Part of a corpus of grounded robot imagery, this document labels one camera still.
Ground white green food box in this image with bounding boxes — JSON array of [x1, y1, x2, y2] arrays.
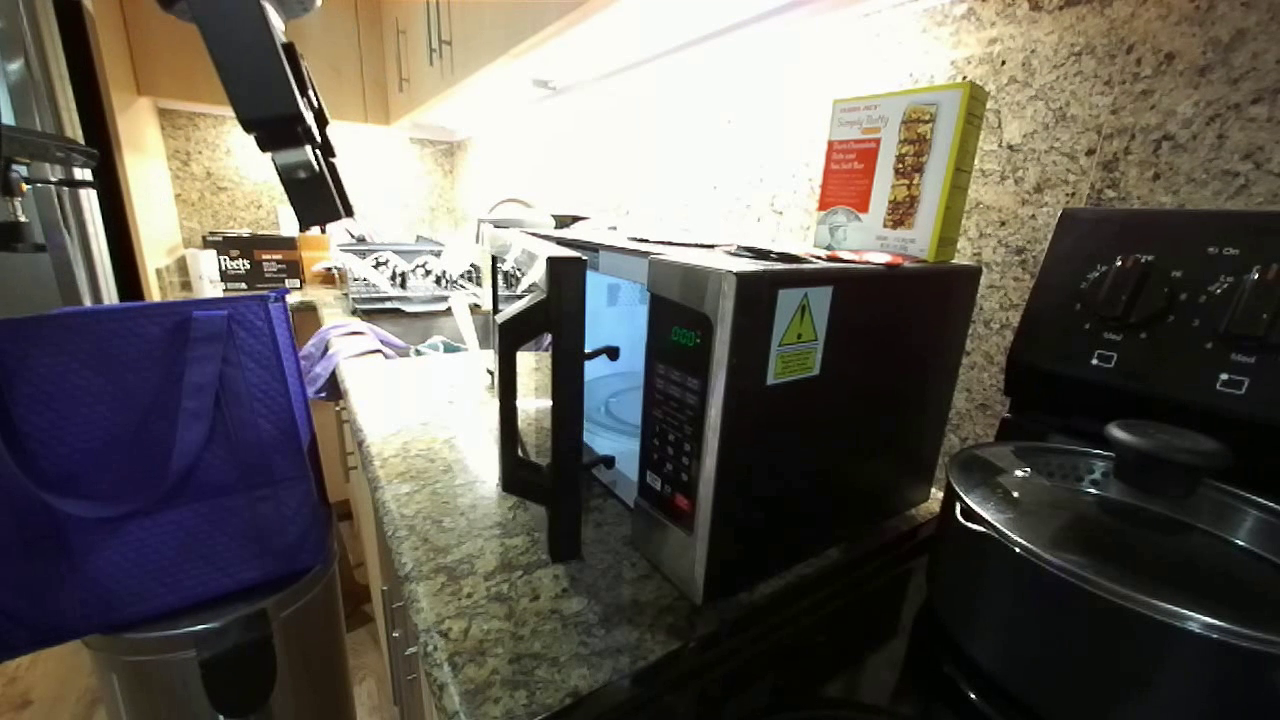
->
[[809, 76, 992, 269]]

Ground wooden knife block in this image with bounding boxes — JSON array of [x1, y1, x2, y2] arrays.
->
[[294, 230, 341, 290]]

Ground yellow warning sticker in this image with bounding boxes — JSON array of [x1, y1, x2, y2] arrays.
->
[[764, 279, 840, 392]]

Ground stainless black microwave oven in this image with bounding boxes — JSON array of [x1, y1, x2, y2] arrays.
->
[[529, 220, 986, 611]]

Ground black printed box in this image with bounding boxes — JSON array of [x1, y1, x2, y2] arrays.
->
[[197, 234, 310, 302]]

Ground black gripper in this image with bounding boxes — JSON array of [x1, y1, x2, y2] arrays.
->
[[156, 0, 360, 236]]

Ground markers on microwave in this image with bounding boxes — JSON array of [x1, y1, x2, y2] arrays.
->
[[736, 241, 929, 273]]

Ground glass pot lid black knob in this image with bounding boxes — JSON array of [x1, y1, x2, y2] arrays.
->
[[941, 418, 1280, 661]]

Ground black cooking pot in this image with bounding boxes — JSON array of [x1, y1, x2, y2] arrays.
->
[[929, 455, 1280, 720]]

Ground dish rack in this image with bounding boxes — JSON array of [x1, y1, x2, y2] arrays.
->
[[330, 230, 487, 322]]

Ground blue insulated shopping bag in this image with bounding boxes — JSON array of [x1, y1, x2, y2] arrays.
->
[[0, 290, 411, 665]]

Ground black microwave door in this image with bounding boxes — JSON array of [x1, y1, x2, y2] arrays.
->
[[491, 251, 597, 568]]

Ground stainless refrigerator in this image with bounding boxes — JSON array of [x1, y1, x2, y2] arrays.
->
[[0, 0, 127, 322]]

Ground stainless trash can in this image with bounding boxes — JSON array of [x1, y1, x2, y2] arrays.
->
[[80, 558, 360, 720]]

